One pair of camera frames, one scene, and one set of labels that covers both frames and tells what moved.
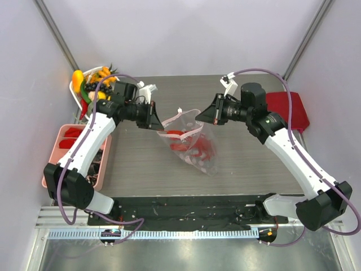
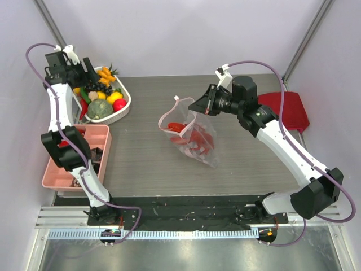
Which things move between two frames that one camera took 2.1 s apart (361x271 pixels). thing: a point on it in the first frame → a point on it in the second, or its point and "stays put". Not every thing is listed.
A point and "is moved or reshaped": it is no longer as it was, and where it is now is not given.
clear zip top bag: (189, 136) is moved or reshaped
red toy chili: (84, 105) stays put
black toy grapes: (92, 87) stays put
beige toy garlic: (92, 95) stays put
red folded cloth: (278, 102) stays put
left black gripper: (151, 120) → (91, 75)
